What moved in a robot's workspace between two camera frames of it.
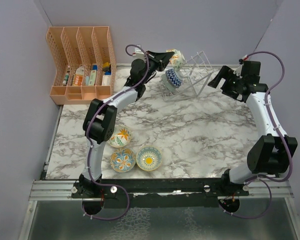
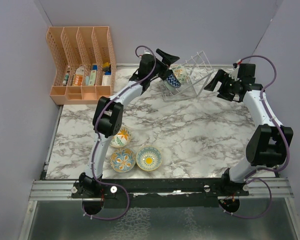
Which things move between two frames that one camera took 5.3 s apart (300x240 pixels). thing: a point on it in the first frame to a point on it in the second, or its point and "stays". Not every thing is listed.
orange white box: x=77 y=78 stays
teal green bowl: x=168 y=85 stays
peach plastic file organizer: x=84 y=62 stays
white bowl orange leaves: x=177 y=60 to x=180 y=72
